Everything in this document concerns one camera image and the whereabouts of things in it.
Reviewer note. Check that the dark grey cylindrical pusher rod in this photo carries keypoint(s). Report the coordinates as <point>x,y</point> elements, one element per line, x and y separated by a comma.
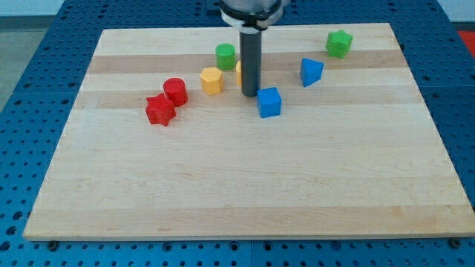
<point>250,57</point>

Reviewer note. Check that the yellow heart block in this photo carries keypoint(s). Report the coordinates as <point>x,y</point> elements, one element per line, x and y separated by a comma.
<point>238,73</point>

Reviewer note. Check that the green cylinder block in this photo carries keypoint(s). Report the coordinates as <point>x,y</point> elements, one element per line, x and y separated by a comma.
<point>225,56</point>

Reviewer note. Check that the yellow hexagon block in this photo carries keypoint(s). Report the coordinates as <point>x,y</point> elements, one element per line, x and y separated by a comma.
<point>212,80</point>

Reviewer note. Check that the blue cube block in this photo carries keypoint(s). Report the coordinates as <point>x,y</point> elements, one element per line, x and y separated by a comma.
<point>269,102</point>

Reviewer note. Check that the blue triangle block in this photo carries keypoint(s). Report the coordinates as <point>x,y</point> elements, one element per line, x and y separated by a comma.
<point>311,71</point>

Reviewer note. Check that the green star block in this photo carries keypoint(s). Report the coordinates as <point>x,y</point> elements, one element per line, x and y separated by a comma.
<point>338,43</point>

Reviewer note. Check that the red cylinder block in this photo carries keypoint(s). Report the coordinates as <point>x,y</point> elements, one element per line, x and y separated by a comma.
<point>175,90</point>

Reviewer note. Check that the red star block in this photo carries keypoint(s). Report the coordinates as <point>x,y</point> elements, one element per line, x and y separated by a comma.
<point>160,109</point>

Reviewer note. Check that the wooden board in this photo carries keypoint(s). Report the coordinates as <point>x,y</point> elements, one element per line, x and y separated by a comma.
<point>355,155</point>

